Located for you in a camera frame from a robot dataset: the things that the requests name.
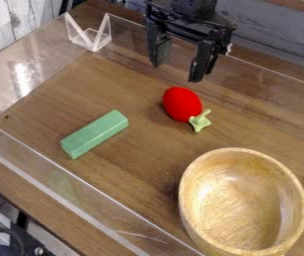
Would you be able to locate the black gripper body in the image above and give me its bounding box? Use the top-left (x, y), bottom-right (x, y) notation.
top-left (144, 0), bottom-right (237, 55)

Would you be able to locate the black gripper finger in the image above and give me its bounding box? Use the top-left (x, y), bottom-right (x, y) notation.
top-left (188, 40), bottom-right (217, 82)
top-left (146, 19), bottom-right (172, 67)

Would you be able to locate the green rectangular block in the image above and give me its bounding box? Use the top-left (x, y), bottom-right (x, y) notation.
top-left (59, 109), bottom-right (129, 159)

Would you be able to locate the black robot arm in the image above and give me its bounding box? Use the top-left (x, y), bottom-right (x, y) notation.
top-left (144, 0), bottom-right (237, 83)

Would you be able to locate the brown wooden bowl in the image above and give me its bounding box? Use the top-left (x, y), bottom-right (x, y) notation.
top-left (178, 148), bottom-right (304, 256)

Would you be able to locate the red plush strawberry toy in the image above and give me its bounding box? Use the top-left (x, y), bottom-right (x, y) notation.
top-left (162, 86), bottom-right (210, 133)

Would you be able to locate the clear acrylic corner bracket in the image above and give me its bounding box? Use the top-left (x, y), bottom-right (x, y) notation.
top-left (63, 13), bottom-right (112, 52)

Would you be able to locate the clear acrylic tray wall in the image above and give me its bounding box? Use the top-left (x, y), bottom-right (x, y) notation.
top-left (0, 129), bottom-right (204, 256)

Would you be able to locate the black clamp bracket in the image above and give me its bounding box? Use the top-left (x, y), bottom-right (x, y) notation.
top-left (10, 223), bottom-right (55, 256)

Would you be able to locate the black cable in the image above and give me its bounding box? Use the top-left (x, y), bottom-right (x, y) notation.
top-left (0, 226), bottom-right (26, 256)

